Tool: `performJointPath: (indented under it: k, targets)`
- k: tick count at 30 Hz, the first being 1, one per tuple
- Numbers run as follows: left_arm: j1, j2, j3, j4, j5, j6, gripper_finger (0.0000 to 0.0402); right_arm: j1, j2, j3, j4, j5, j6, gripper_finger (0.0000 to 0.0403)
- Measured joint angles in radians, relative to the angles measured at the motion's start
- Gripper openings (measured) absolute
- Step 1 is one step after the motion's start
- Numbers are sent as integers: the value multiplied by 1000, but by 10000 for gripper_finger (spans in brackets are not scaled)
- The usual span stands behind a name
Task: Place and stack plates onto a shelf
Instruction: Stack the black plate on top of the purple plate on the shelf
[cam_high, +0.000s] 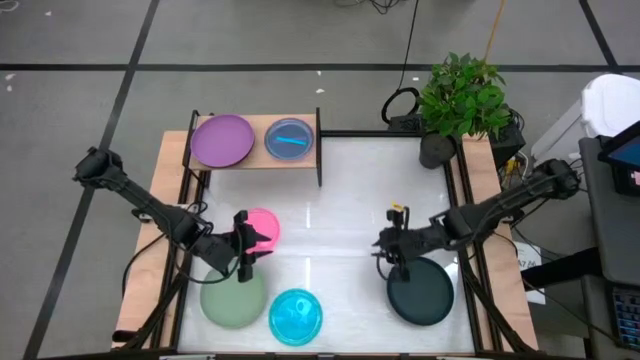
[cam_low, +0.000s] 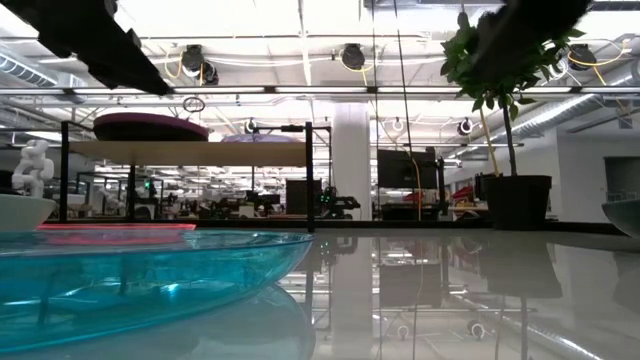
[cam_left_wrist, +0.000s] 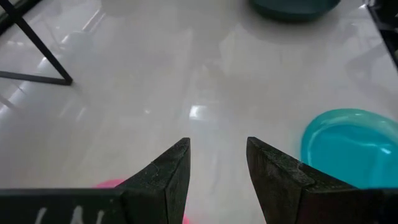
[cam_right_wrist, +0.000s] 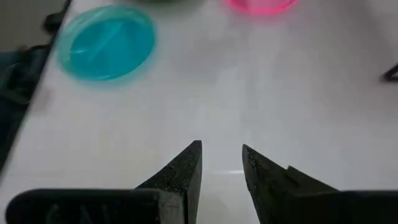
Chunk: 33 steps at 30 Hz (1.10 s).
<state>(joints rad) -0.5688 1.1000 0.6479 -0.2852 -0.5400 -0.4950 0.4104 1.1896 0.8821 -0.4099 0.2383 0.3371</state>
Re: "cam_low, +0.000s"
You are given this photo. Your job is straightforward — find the light green plate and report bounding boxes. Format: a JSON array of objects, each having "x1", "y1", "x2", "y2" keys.
[{"x1": 0, "y1": 193, "x2": 59, "y2": 233}]

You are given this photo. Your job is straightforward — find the wooden shelf with black frame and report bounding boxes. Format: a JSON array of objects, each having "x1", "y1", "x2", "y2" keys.
[{"x1": 58, "y1": 119, "x2": 316, "y2": 234}]

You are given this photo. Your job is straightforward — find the transparent teal plate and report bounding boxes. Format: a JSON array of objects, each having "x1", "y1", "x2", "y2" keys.
[{"x1": 0, "y1": 228, "x2": 316, "y2": 355}]

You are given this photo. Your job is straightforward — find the black cabinet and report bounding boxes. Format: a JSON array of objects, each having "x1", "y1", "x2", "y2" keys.
[{"x1": 285, "y1": 178, "x2": 323, "y2": 216}]

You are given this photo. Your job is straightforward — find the black metal rack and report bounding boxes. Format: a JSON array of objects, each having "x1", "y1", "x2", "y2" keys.
[{"x1": 252, "y1": 124, "x2": 332, "y2": 221}]

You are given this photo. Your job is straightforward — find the green leafy plant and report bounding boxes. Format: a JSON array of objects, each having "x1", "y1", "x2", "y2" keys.
[{"x1": 439, "y1": 9, "x2": 587, "y2": 177}]

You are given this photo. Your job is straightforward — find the transparent pink plate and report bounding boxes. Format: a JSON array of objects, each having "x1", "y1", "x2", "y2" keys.
[{"x1": 37, "y1": 222, "x2": 197, "y2": 246}]

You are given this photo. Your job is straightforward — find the white square pillar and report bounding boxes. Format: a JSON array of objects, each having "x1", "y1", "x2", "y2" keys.
[{"x1": 332, "y1": 102, "x2": 372, "y2": 221}]

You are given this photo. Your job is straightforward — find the black computer monitor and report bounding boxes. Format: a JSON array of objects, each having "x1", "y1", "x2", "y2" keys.
[{"x1": 376, "y1": 148, "x2": 440, "y2": 190}]

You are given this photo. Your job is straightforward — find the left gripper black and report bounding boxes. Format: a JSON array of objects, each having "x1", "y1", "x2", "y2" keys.
[{"x1": 0, "y1": 0, "x2": 174, "y2": 96}]

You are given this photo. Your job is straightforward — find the dark teal plate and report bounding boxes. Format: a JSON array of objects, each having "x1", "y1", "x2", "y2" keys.
[{"x1": 601, "y1": 198, "x2": 640, "y2": 241}]

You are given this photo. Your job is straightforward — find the black plant pot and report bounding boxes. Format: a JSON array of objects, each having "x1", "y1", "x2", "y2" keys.
[{"x1": 482, "y1": 174, "x2": 554, "y2": 231}]

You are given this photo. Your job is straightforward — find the purple plate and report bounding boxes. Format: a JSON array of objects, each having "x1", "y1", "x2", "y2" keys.
[{"x1": 92, "y1": 111, "x2": 211, "y2": 143}]

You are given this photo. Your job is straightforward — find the silver ventilation duct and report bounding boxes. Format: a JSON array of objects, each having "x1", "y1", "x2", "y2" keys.
[{"x1": 492, "y1": 64, "x2": 640, "y2": 146}]

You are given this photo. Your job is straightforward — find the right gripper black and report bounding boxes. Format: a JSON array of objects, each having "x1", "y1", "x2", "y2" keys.
[{"x1": 469, "y1": 0, "x2": 594, "y2": 82}]

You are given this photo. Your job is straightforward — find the yellow hanging cable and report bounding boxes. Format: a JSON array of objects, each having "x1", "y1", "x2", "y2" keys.
[{"x1": 411, "y1": 157, "x2": 424, "y2": 221}]

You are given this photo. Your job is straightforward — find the black hanging cable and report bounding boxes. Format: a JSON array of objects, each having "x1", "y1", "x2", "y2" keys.
[{"x1": 392, "y1": 0, "x2": 416, "y2": 151}]

